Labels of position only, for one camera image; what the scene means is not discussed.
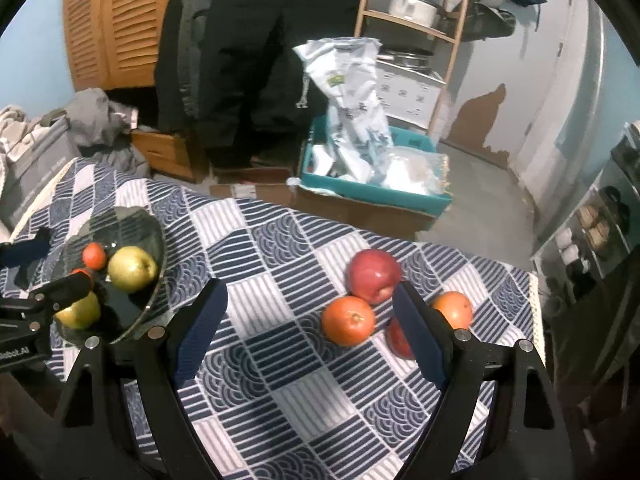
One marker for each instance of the grey tote bag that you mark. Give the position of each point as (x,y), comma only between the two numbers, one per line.
(35,160)

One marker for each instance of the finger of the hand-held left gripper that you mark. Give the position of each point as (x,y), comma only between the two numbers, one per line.
(60,287)
(25,255)

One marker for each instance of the yellow-green mango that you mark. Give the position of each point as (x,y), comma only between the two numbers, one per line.
(132,269)
(80,312)

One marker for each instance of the wooden louvered wardrobe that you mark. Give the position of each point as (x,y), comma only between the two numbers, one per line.
(115,20)

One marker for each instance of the grey backpack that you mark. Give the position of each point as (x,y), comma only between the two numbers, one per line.
(487,20)

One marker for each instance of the grey clothing pile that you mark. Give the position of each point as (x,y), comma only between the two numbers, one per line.
(100,120)

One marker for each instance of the white cooking pot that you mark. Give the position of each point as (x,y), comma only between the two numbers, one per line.
(412,7)

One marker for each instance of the teal plastic basket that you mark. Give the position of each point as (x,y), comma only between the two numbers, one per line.
(380,197)

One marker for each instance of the white door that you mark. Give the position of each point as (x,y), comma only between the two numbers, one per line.
(550,85)

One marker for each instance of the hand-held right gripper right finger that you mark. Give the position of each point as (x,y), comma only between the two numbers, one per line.
(417,332)

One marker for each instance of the white shoe rack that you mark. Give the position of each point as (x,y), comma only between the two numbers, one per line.
(590,195)

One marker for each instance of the olive cloth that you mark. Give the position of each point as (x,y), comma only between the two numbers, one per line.
(50,119)

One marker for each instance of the large orange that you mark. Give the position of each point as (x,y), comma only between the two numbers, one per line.
(348,320)
(454,309)

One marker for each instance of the white printed rice bag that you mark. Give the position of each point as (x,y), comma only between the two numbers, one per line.
(350,110)

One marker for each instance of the brown cardboard box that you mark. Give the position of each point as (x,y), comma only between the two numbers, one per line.
(360,215)

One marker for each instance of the black hooded coat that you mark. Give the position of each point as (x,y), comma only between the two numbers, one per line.
(250,60)

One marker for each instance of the dark glass bowl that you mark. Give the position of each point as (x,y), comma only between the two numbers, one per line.
(140,230)

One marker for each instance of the beige towel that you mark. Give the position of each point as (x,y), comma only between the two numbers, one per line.
(12,125)

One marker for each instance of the wooden drawer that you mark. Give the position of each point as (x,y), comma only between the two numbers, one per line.
(165,150)

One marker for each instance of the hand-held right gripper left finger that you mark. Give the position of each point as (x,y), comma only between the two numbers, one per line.
(197,330)

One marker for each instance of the clear plastic bag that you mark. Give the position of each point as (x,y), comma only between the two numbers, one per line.
(415,170)

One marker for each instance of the blue white patterned tablecloth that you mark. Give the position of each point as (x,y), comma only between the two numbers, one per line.
(280,360)

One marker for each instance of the wooden shelf unit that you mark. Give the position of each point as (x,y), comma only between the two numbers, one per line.
(395,21)

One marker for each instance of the small tangerine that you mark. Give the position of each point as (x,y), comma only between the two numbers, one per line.
(80,272)
(94,255)

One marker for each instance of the red apple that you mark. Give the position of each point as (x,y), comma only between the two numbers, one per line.
(399,340)
(375,275)

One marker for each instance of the flat cardboard package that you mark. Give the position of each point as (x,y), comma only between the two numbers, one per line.
(240,191)

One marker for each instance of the white patterned storage basket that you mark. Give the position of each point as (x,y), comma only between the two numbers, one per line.
(405,92)

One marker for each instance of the steel steamer pot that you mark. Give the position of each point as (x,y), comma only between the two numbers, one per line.
(405,60)

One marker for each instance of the grey hanging jacket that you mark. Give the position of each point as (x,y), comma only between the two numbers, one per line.
(192,35)

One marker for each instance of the silver duct pipe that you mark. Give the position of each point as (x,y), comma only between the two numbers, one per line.
(575,135)

